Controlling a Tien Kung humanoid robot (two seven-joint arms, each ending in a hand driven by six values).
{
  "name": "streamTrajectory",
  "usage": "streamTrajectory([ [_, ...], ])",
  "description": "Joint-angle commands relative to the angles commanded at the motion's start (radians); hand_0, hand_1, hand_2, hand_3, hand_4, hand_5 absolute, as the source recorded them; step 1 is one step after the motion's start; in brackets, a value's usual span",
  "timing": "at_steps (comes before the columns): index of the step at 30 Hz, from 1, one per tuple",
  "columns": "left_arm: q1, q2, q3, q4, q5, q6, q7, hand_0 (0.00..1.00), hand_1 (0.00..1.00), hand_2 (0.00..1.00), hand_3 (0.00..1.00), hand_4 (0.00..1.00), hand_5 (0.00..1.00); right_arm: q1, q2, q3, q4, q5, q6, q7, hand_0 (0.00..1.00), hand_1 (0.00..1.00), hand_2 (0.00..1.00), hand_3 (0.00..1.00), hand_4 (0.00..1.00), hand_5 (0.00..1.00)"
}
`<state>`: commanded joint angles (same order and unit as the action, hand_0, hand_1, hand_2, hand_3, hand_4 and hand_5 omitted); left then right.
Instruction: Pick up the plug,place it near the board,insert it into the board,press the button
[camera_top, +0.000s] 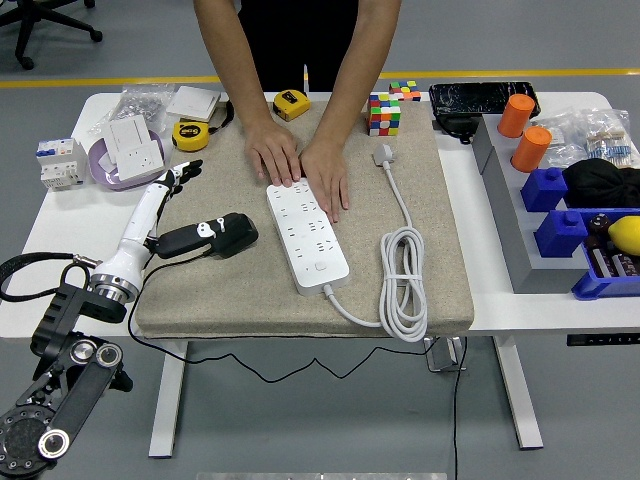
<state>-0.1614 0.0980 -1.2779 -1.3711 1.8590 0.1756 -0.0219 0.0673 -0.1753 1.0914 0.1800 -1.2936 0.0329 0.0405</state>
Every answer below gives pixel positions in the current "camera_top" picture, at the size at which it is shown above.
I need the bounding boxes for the black table control panel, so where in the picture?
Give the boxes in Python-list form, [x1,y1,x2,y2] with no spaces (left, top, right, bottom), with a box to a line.
[566,333,640,347]

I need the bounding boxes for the white power strip cord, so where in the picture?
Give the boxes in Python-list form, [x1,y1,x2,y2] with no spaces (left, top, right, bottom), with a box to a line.
[323,162,430,344]

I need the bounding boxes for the clear bag of resistors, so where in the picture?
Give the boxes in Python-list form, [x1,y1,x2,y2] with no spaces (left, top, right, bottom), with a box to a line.
[582,107,636,169]

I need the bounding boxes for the black wrist strap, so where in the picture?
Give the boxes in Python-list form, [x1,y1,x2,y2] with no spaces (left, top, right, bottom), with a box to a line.
[207,98,236,135]

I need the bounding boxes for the white power strip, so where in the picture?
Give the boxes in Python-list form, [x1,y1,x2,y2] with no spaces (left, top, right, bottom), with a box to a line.
[265,179,351,297]

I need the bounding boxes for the orange cylinder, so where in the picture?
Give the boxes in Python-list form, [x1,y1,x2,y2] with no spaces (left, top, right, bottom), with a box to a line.
[510,125,553,174]
[497,93,535,139]

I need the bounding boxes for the black marbled tray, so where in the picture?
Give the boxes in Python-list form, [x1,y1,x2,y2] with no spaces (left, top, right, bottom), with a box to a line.
[428,81,542,120]

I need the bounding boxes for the white table leg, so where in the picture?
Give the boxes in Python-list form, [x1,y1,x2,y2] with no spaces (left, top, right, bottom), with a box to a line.
[492,335,545,450]
[148,339,190,459]

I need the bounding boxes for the purple bowl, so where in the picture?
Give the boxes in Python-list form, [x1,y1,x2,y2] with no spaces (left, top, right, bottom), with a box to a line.
[88,130,169,192]

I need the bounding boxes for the blue plastic bin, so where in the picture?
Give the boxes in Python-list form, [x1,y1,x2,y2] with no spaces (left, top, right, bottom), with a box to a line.
[571,208,640,301]

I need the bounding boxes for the yellow round tape measure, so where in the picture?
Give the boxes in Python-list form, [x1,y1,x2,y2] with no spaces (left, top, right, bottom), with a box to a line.
[171,119,210,153]

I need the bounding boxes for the clear bag of screws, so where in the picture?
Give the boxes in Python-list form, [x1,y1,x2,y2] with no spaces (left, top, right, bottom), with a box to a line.
[89,84,176,139]

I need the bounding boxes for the yellow lemon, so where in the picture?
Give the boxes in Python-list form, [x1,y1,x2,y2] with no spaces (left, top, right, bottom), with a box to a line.
[607,215,640,257]

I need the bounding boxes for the white three-pin plug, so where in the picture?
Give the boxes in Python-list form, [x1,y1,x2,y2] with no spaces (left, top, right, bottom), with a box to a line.
[372,143,397,169]

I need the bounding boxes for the metal bracket under table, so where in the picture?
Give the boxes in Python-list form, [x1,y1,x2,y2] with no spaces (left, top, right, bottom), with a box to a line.
[423,336,467,374]

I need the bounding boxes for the dark parts in bin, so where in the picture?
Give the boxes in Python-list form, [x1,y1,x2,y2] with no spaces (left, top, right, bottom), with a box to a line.
[588,213,640,279]

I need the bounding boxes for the thin black plug cord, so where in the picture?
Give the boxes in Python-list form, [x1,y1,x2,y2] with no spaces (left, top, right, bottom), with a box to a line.
[127,249,439,385]

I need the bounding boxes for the white wall switch panel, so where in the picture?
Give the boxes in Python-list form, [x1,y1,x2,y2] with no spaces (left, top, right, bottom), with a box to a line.
[102,115,151,161]

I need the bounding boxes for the large colourful puzzle cube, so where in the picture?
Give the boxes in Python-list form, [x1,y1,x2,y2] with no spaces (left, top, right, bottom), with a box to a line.
[367,92,403,137]

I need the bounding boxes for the black hanging cable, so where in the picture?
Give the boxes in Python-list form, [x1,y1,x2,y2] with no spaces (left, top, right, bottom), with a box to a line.
[452,337,469,480]

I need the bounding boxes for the black office chair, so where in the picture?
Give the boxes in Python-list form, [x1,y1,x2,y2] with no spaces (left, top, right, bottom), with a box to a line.
[0,0,104,71]

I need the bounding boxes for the person's left hand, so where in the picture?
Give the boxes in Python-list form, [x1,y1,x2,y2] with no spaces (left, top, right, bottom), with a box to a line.
[298,139,350,225]

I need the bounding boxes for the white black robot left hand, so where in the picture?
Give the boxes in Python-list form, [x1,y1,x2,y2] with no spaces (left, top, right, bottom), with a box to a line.
[93,158,229,287]

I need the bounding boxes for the clear plastic parts bag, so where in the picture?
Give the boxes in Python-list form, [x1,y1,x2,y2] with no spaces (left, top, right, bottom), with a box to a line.
[532,112,589,169]

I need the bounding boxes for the grey-brown fabric mat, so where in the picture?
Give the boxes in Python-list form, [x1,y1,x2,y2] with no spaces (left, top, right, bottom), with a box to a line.
[132,102,475,340]

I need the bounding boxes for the black cloth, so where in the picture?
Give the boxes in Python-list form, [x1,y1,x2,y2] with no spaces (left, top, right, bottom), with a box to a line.
[562,158,640,210]

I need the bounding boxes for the person's torso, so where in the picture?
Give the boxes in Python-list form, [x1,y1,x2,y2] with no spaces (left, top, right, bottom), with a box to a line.
[237,0,361,94]

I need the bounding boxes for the white wall socket panel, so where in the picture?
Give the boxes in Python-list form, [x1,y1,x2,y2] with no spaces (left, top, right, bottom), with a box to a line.
[115,139,166,182]

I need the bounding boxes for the grey stepped block stand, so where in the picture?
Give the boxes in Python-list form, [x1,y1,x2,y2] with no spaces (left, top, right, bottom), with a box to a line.
[471,113,589,296]

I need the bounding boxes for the yellow square tape measure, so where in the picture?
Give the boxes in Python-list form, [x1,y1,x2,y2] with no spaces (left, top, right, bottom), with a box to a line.
[273,89,312,123]

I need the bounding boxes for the white flat box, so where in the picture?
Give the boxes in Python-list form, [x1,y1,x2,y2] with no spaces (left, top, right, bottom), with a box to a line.
[165,85,222,123]

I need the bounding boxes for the person's right hand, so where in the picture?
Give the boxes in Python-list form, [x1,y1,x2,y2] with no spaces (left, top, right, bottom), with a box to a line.
[243,119,302,189]

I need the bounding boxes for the black adapter with strap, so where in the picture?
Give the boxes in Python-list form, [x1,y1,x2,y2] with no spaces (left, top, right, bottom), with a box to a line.
[432,115,479,146]

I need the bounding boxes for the blue block with knob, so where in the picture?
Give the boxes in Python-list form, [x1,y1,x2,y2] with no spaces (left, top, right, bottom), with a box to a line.
[533,209,589,259]
[519,167,570,214]

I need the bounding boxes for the small colourful puzzle cube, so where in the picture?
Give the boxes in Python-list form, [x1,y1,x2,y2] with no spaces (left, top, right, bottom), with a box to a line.
[388,79,421,103]

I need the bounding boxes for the white circuit breaker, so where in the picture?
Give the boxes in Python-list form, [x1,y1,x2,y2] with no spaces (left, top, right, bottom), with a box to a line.
[34,138,89,192]

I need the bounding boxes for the black power plug adapter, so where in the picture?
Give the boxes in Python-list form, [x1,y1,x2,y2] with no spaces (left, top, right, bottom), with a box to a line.
[207,212,260,260]

